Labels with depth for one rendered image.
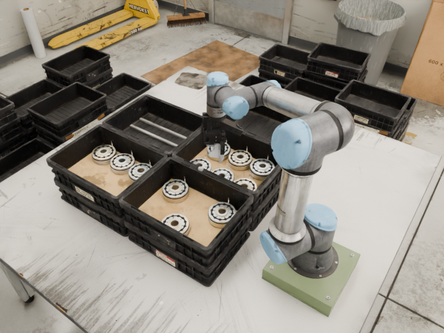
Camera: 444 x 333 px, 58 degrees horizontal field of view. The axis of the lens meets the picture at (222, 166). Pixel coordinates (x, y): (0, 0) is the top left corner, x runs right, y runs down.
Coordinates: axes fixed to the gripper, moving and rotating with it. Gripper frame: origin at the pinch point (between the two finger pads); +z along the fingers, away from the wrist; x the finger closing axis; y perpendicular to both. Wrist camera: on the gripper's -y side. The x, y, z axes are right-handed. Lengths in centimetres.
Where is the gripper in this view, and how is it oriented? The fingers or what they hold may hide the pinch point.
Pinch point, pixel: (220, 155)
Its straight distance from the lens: 161.1
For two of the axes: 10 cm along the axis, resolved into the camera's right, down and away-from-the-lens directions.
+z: -0.3, 7.7, 6.4
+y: -9.8, 0.9, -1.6
